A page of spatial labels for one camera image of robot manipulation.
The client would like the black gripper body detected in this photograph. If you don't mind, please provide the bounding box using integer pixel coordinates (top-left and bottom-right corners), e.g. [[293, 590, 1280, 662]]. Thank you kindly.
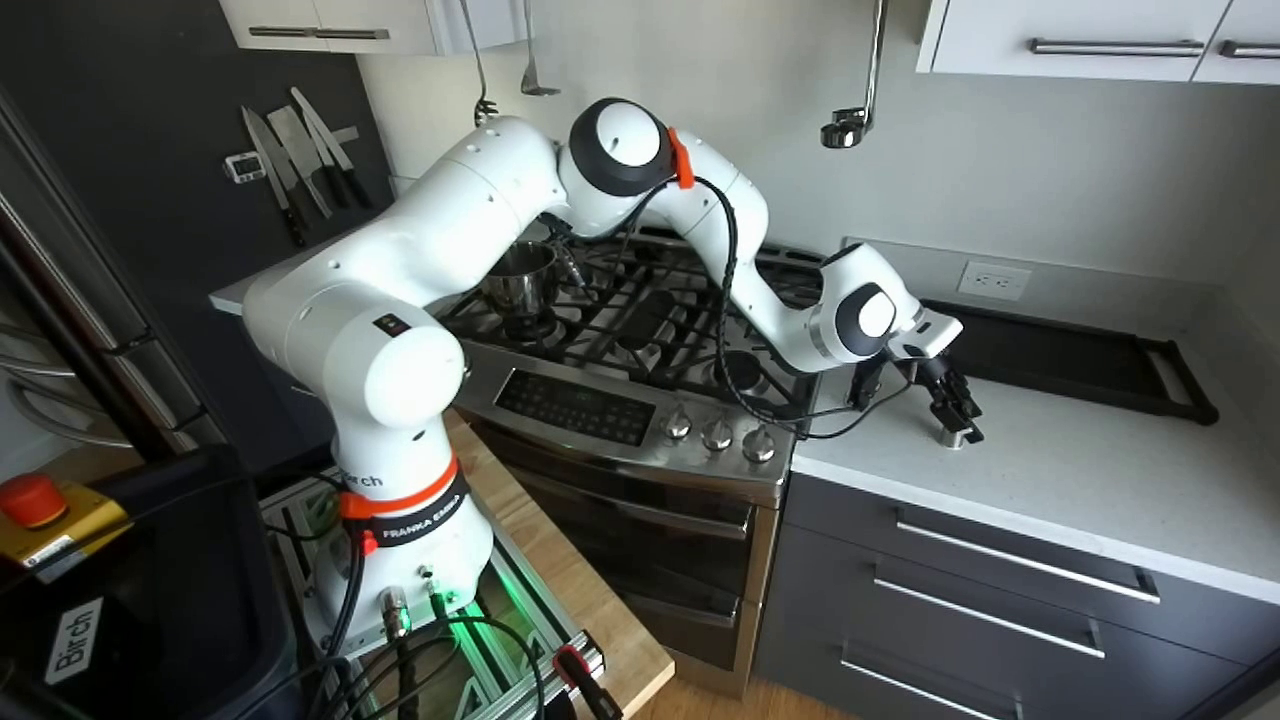
[[905, 346, 975, 413]]

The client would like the stainless steel gas stove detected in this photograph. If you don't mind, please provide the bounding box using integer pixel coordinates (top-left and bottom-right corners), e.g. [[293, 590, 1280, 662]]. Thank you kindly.
[[437, 224, 865, 700]]

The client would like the black rectangular tray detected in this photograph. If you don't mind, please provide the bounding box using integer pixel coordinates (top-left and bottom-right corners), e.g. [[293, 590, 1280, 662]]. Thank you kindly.
[[934, 299, 1225, 429]]

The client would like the black cast iron grate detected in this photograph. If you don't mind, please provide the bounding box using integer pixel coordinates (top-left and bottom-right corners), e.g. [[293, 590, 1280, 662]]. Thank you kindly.
[[573, 242, 733, 390], [443, 234, 633, 367], [692, 246, 859, 419]]

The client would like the white kitchen cabinet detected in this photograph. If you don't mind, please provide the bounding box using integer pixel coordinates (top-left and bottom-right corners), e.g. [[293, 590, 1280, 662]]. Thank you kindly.
[[751, 470, 1280, 720]]

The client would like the small hanging metal ladle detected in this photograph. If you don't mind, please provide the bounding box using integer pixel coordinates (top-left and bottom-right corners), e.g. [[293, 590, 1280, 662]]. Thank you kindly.
[[818, 0, 891, 154]]

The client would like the oval gas burner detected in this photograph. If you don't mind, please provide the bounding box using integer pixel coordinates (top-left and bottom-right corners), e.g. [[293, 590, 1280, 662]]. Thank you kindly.
[[617, 289, 685, 353]]

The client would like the wooden top robot cart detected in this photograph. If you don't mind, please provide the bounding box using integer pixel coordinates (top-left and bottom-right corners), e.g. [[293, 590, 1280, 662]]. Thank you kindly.
[[258, 405, 680, 720]]

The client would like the stainless steel pot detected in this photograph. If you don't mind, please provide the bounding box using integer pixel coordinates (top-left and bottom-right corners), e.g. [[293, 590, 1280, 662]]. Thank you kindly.
[[481, 234, 573, 330]]

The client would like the hanging metal spatula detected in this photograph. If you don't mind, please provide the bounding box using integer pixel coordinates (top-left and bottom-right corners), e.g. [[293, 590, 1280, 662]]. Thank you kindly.
[[518, 0, 563, 101]]

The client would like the long thin hanging utensil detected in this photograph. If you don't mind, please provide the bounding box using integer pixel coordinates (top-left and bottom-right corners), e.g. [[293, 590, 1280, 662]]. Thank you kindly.
[[455, 0, 504, 133]]

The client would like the kitchen knife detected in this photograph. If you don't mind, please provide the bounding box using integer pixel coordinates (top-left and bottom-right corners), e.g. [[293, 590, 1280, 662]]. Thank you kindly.
[[290, 83, 382, 210], [263, 101, 354, 227], [238, 105, 330, 252]]

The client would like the magnetic knife strip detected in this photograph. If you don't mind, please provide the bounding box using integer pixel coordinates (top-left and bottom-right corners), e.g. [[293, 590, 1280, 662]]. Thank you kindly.
[[222, 119, 367, 188]]

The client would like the black equipment case with label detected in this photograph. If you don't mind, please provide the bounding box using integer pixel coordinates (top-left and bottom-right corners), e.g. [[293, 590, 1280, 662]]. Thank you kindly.
[[0, 442, 303, 720]]

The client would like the red emergency stop button box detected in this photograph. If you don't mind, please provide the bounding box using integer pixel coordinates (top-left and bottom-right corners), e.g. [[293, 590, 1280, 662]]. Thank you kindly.
[[0, 470, 138, 574]]

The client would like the white wall outlet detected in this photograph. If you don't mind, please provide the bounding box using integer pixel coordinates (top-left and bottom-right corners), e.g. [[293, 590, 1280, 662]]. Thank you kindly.
[[957, 257, 1038, 309]]

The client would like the silver drawer handle bar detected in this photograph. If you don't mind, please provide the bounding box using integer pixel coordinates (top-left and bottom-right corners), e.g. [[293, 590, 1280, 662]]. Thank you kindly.
[[872, 570, 1112, 662], [838, 651, 999, 720], [891, 515, 1166, 607]]

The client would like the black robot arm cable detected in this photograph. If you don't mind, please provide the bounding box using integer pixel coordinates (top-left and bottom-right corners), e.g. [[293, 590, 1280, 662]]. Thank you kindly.
[[617, 172, 935, 448]]

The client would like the oven door handle bar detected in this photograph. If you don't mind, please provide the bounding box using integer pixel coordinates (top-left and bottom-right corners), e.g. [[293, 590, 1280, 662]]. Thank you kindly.
[[511, 457, 762, 542]]

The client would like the white wall cabinet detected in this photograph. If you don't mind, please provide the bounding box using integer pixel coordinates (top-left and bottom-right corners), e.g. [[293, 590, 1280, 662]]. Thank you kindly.
[[215, 0, 529, 58], [917, 0, 1280, 87]]

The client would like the silver cabinet handle bar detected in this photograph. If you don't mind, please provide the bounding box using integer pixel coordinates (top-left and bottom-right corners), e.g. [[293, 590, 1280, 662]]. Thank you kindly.
[[243, 19, 399, 45], [1026, 37, 1211, 58], [1211, 37, 1280, 62]]

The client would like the dark refrigerator with long handles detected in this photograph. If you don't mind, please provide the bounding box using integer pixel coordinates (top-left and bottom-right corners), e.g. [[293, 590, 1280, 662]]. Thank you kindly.
[[0, 74, 240, 470]]

